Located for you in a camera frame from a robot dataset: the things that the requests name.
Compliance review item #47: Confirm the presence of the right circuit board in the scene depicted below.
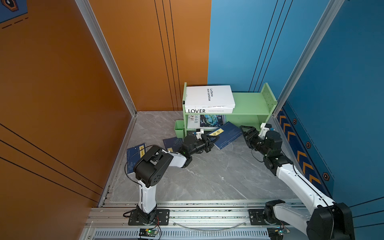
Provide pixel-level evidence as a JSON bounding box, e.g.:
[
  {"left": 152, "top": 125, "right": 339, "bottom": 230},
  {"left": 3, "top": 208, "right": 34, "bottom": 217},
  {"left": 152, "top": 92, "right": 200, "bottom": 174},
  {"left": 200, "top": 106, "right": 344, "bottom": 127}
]
[{"left": 267, "top": 228, "right": 291, "bottom": 240}]

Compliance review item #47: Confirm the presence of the small green pen holder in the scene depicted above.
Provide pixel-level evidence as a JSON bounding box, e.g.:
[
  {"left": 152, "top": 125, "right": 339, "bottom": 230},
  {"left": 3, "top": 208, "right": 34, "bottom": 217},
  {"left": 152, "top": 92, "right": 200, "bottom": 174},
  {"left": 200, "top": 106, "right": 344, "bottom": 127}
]
[{"left": 174, "top": 120, "right": 185, "bottom": 139}]

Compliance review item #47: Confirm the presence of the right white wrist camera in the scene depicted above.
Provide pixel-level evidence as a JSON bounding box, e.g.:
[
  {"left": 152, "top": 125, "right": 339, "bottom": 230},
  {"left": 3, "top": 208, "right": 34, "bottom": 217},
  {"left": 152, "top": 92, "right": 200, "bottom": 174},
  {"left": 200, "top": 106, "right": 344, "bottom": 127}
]
[{"left": 259, "top": 123, "right": 274, "bottom": 140}]

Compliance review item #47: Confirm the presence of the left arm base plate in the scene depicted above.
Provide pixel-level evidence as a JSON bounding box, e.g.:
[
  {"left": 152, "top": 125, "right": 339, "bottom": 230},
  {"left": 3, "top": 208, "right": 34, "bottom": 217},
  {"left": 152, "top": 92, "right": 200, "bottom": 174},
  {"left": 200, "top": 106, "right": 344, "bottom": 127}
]
[{"left": 128, "top": 209, "right": 170, "bottom": 226}]

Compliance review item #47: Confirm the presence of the right aluminium corner post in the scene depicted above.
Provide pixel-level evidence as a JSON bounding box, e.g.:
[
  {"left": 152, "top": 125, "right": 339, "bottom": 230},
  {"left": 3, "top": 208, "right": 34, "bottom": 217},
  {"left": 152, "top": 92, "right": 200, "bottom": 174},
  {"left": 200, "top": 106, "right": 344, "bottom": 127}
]
[{"left": 273, "top": 0, "right": 345, "bottom": 117}]

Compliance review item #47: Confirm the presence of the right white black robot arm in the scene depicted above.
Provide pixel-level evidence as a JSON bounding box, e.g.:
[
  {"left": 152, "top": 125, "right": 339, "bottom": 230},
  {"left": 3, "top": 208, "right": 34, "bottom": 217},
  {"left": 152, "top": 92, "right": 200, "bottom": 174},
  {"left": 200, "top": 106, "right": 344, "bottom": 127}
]
[{"left": 240, "top": 123, "right": 355, "bottom": 240}]

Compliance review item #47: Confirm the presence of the navy blue book upper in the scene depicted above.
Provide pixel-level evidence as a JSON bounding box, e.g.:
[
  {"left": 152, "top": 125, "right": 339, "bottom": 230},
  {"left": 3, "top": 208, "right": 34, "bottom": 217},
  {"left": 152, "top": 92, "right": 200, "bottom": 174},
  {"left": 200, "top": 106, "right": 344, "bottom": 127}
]
[{"left": 163, "top": 137, "right": 183, "bottom": 153}]

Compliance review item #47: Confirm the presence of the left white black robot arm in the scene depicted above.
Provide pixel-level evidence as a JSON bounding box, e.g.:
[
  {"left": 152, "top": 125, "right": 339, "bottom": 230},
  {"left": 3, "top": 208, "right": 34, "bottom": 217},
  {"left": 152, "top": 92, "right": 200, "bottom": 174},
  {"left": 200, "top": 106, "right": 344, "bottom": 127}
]
[{"left": 134, "top": 134, "right": 219, "bottom": 225}]

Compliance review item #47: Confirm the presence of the navy book far left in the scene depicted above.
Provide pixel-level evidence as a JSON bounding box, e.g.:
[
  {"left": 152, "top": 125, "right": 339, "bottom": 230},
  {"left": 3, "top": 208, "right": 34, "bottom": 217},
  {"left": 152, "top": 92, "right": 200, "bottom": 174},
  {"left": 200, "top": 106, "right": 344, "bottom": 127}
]
[{"left": 126, "top": 143, "right": 146, "bottom": 174}]

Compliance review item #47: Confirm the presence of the white book with brown pattern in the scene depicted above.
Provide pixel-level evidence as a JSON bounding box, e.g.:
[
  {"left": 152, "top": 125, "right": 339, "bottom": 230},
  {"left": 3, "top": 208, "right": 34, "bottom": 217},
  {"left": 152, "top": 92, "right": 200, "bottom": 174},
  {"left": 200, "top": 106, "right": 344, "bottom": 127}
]
[{"left": 185, "top": 85, "right": 236, "bottom": 109}]

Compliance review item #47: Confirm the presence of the colourful teal magazine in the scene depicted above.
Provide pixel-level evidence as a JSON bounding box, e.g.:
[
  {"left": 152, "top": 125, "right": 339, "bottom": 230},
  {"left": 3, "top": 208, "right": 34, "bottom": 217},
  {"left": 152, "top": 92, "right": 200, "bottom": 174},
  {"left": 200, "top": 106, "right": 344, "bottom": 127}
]
[{"left": 187, "top": 115, "right": 226, "bottom": 130}]

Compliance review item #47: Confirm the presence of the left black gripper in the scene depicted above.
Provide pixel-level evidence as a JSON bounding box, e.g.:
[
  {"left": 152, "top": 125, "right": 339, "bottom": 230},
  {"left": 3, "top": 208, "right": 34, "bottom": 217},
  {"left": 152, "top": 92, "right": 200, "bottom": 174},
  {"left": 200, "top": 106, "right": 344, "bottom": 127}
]
[{"left": 187, "top": 135, "right": 218, "bottom": 158}]

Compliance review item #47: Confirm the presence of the left green circuit board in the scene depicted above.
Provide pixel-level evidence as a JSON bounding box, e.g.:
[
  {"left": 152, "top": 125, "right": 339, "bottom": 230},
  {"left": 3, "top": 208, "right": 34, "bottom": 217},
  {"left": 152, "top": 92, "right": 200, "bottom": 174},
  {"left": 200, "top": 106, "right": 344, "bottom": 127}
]
[{"left": 138, "top": 228, "right": 160, "bottom": 240}]

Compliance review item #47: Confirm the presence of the navy book with yellow label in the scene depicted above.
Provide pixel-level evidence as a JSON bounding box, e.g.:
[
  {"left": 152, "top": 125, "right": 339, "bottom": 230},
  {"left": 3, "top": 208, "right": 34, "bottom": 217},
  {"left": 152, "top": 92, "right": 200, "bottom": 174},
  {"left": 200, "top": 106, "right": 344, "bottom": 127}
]
[{"left": 208, "top": 122, "right": 242, "bottom": 150}]

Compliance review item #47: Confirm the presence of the aluminium corner post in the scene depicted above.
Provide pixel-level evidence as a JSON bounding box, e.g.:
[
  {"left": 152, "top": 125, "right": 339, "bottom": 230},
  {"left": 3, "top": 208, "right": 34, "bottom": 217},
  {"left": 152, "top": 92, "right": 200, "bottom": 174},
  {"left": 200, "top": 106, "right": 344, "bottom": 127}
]
[
  {"left": 273, "top": 0, "right": 345, "bottom": 117},
  {"left": 75, "top": 0, "right": 137, "bottom": 117}
]

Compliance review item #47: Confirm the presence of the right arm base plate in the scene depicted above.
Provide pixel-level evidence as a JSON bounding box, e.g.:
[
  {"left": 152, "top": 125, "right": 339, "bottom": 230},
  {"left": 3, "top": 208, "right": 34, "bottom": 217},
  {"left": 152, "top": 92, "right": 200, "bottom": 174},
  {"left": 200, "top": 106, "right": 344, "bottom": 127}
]
[{"left": 248, "top": 209, "right": 289, "bottom": 226}]

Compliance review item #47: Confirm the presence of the aluminium rail frame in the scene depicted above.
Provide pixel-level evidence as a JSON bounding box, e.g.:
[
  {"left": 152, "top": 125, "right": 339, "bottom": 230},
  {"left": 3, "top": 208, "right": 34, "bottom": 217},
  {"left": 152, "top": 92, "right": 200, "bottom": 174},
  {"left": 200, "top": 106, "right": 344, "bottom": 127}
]
[{"left": 78, "top": 199, "right": 344, "bottom": 240}]

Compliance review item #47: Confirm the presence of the green wooden two-tier shelf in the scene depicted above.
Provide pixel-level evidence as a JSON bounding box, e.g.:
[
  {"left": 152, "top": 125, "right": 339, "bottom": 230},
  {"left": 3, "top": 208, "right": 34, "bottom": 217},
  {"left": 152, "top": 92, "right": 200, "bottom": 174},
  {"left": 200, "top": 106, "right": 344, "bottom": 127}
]
[{"left": 182, "top": 83, "right": 278, "bottom": 133}]

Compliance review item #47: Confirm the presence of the LOVER black white book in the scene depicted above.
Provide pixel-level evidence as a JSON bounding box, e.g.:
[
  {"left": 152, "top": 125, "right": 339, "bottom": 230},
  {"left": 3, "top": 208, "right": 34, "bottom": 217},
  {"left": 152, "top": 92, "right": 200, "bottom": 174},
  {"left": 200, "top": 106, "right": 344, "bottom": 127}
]
[{"left": 185, "top": 106, "right": 234, "bottom": 115}]

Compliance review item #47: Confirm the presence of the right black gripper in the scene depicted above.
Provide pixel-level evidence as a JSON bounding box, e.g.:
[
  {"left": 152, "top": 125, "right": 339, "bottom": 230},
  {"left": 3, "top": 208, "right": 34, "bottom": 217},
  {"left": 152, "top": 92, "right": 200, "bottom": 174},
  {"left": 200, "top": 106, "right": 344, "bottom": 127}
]
[{"left": 239, "top": 125, "right": 271, "bottom": 158}]

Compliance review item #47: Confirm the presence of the left aluminium corner post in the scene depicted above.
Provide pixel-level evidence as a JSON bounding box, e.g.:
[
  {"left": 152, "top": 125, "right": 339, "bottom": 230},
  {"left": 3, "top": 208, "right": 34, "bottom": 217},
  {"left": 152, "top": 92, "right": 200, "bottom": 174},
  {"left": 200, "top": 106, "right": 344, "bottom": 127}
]
[{"left": 75, "top": 0, "right": 137, "bottom": 117}]

